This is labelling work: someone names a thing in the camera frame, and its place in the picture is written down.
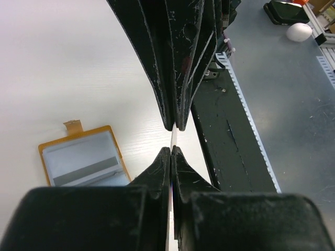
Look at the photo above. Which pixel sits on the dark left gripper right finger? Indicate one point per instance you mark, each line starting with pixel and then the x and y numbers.
pixel 187 186

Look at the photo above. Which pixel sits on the black box on bench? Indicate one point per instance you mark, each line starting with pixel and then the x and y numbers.
pixel 285 13

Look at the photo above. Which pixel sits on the yellow leather card holder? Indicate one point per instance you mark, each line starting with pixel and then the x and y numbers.
pixel 84 158

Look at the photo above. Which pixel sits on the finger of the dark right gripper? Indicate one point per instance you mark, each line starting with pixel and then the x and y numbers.
pixel 193 41
pixel 146 26

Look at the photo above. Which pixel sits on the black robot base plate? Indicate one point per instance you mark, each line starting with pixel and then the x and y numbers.
pixel 233 157

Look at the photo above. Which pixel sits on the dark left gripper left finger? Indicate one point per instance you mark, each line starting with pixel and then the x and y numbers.
pixel 154 182

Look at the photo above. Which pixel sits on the white egg-shaped object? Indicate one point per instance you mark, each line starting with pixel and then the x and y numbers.
pixel 299 32

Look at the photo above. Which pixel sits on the gold credit card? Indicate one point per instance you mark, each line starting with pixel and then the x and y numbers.
pixel 172 243

